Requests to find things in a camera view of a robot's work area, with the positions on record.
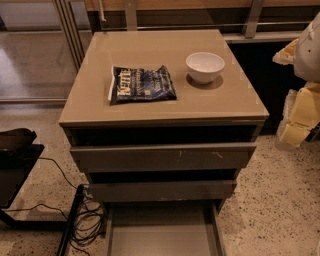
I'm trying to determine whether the white ceramic bowl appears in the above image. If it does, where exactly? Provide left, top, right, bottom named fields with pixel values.
left=186, top=52, right=225, bottom=84

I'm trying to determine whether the grey drawer cabinet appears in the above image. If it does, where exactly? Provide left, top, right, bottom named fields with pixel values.
left=58, top=29, right=270, bottom=256

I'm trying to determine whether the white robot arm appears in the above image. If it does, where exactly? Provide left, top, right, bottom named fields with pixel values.
left=272, top=13, right=320, bottom=150

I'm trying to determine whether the blue chip bag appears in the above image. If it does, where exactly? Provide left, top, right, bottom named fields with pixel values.
left=108, top=65, right=177, bottom=104

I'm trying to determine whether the black cable bundle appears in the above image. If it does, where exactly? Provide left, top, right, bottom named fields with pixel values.
left=3, top=156, right=107, bottom=256

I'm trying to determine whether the grey top drawer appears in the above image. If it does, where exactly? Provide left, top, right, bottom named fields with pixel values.
left=70, top=143, right=256, bottom=173

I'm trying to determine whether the black metal stand leg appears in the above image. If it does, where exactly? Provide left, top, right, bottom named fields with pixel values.
left=55, top=185, right=84, bottom=256

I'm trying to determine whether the grey middle drawer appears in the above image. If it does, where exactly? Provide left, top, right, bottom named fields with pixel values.
left=89, top=180, right=237, bottom=202

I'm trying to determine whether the grey open bottom drawer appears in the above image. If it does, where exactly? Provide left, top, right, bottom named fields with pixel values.
left=104, top=202, right=226, bottom=256

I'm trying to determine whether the black side table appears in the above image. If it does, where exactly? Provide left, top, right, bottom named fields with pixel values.
left=0, top=128, right=66, bottom=231

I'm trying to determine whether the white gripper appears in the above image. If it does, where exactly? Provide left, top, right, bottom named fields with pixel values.
left=272, top=39, right=320, bottom=147

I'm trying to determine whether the dark object on floor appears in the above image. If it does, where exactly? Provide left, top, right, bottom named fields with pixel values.
left=305, top=123, right=320, bottom=142

